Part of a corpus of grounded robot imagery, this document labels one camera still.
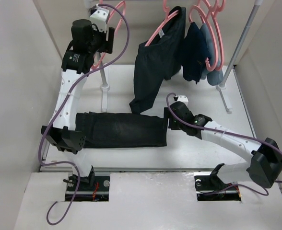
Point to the grey clothes rack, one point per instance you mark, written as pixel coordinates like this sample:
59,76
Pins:
105,87

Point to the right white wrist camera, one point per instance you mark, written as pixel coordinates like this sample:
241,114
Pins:
181,98

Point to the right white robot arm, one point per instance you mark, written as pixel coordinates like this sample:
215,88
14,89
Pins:
262,162

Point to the black trousers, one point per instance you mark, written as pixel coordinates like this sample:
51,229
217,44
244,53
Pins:
121,130

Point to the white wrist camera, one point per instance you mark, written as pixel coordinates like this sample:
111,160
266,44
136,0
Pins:
181,98
99,16

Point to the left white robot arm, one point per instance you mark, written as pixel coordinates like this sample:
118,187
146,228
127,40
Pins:
62,133

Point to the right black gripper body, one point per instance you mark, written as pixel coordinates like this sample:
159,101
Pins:
173,124

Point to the light blue hanging jeans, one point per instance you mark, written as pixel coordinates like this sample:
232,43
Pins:
214,77

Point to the dark navy hanging garment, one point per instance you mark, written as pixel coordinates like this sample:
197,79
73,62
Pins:
195,53

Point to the hanging black shorts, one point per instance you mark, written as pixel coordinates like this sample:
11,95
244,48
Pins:
156,63

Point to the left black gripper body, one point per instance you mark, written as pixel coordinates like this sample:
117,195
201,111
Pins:
99,43

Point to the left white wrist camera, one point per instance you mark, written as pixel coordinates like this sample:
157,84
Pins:
99,16

